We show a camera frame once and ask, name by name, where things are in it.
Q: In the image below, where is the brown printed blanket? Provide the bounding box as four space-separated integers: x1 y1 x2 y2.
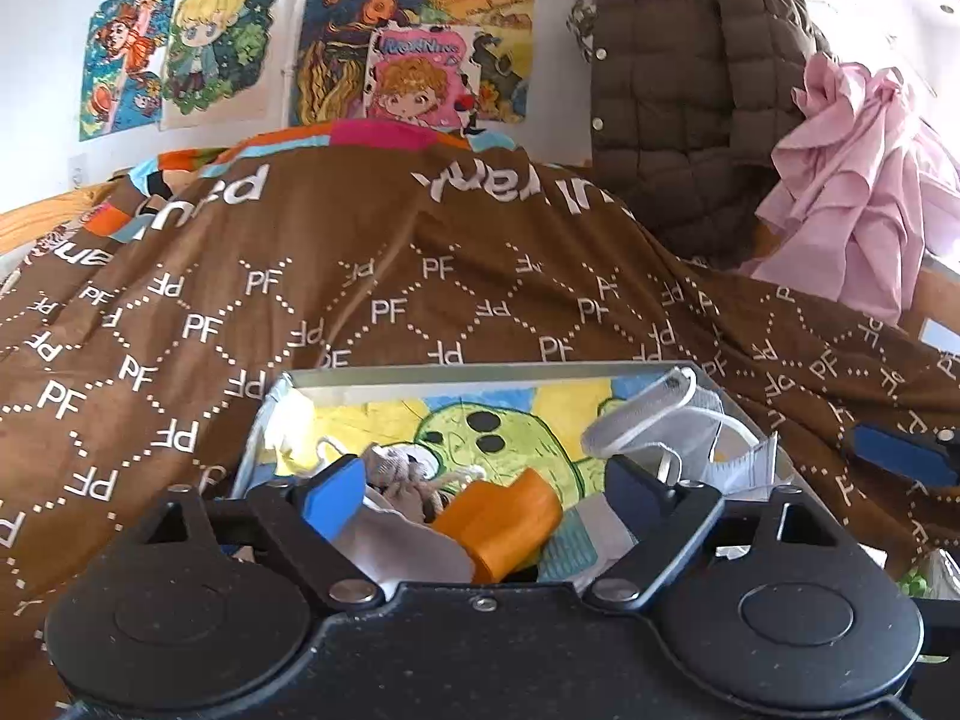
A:
0 120 960 616

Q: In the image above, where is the pale grey scalloped cloth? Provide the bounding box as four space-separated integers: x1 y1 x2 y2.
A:
334 506 475 597

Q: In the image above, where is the brown puffer jacket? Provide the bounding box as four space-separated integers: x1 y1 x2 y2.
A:
566 0 833 271

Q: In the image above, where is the pink cartoon girl poster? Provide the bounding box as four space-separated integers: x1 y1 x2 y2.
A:
364 26 485 128

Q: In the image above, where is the grey knit cloth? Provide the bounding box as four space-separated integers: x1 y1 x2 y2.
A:
364 444 451 524

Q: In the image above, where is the pink crumpled shirt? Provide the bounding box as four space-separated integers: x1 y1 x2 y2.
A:
739 52 960 323

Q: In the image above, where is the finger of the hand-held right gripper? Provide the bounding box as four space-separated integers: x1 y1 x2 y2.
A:
840 420 960 496

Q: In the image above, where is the shallow box with drawing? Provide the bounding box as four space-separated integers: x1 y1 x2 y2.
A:
229 362 800 590

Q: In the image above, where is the orange-haired girl blue poster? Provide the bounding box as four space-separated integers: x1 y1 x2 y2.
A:
79 0 177 140

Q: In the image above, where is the blond cartoon child poster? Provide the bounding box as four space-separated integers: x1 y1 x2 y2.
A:
161 0 290 128

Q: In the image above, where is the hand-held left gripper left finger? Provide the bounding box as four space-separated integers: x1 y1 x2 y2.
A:
112 454 387 612

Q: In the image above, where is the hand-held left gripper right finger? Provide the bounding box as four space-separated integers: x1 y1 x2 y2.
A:
583 456 856 612

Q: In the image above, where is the teal white tissue packet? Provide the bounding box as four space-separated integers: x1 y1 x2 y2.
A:
538 502 638 586

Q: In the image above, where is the orange cloth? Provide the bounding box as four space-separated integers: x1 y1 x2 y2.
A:
431 467 563 584

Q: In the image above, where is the white face mask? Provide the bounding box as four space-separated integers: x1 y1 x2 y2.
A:
581 366 751 485

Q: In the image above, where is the green print plastic bag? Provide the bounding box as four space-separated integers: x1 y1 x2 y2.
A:
896 549 957 601

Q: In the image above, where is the sea fish painting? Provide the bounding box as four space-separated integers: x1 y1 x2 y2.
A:
289 0 537 128

